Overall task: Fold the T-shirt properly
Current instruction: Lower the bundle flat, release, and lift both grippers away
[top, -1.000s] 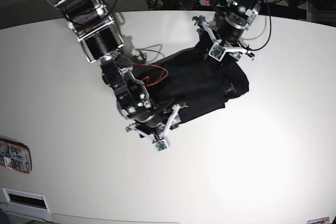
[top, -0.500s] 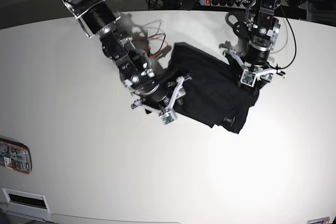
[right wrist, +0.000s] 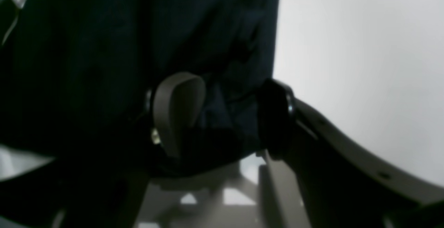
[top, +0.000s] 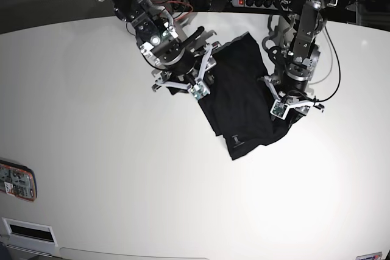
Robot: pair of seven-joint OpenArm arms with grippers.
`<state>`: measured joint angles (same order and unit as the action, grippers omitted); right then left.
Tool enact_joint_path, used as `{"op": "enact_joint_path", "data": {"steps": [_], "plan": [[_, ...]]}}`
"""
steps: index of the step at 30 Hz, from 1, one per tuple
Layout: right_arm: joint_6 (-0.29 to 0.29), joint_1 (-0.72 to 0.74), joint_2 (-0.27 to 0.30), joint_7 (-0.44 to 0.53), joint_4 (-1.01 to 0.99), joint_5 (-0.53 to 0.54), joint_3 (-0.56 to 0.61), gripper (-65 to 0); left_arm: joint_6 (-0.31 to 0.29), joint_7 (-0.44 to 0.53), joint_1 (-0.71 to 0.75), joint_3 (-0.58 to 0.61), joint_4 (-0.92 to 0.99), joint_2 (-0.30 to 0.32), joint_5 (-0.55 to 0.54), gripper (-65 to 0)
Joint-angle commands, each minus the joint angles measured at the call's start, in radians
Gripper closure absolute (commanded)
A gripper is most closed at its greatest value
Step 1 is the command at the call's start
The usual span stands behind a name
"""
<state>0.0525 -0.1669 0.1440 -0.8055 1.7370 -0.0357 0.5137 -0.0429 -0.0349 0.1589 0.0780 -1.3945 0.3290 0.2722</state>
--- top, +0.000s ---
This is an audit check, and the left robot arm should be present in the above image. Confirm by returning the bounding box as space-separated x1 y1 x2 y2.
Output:
262 0 389 120

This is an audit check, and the orange clear parts box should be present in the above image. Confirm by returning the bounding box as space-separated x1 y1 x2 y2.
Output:
1 160 37 202

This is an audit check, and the black T-shirt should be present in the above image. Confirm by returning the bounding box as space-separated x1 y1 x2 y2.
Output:
166 32 305 161

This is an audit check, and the left gripper with bracket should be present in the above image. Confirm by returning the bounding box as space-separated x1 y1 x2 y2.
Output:
258 69 325 120

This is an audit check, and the white power strip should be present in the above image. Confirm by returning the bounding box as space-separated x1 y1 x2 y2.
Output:
231 0 277 10

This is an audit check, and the sticker at table edge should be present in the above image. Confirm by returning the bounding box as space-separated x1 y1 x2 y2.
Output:
356 252 383 260

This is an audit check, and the white table cable slot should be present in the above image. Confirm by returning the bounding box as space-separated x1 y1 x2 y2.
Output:
1 217 58 247

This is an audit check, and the right gripper with bracket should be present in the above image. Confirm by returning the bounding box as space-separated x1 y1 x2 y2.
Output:
152 41 221 100

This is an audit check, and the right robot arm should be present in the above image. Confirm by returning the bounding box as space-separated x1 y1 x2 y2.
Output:
99 0 219 100

